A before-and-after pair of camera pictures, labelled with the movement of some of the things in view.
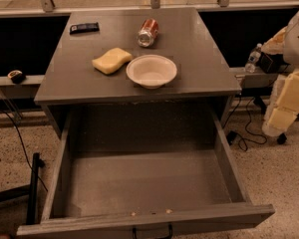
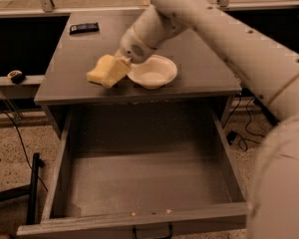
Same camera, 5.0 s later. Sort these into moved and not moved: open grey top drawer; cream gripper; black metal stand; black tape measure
Moved: cream gripper
Not moved: black metal stand; open grey top drawer; black tape measure
